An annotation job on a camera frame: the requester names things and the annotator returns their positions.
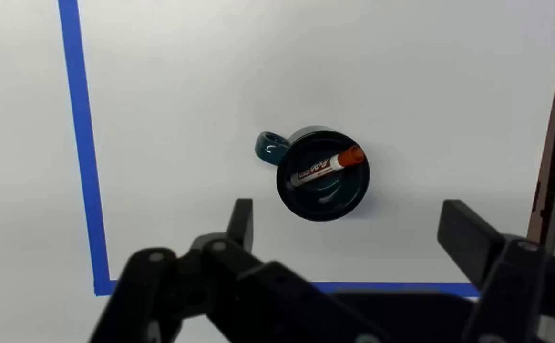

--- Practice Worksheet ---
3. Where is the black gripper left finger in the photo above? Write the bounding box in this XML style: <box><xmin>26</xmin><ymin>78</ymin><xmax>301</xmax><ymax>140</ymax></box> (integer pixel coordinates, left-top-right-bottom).
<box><xmin>87</xmin><ymin>196</ymin><xmax>379</xmax><ymax>343</ymax></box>

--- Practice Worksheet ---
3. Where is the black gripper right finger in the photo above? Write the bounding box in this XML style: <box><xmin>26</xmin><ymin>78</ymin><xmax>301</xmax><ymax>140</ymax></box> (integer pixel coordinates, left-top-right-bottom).
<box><xmin>434</xmin><ymin>198</ymin><xmax>555</xmax><ymax>343</ymax></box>

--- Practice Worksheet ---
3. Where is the white marker with orange cap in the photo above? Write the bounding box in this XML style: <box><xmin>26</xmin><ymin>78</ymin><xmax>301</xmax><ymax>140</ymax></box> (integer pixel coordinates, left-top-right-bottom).
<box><xmin>285</xmin><ymin>144</ymin><xmax>365</xmax><ymax>190</ymax></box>

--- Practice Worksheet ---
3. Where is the brown wooden panel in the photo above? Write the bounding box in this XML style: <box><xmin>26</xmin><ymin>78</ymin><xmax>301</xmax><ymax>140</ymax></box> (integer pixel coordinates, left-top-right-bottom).
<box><xmin>526</xmin><ymin>0</ymin><xmax>555</xmax><ymax>255</ymax></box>

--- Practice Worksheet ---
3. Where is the long blue tape strip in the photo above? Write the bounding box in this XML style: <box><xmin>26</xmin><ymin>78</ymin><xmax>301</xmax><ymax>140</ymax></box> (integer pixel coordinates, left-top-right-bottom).
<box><xmin>55</xmin><ymin>0</ymin><xmax>118</xmax><ymax>297</ymax></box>

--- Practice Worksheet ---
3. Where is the dark teal mug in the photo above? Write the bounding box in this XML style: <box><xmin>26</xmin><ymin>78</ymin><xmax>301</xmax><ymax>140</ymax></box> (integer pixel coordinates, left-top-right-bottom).
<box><xmin>253</xmin><ymin>123</ymin><xmax>371</xmax><ymax>222</ymax></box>

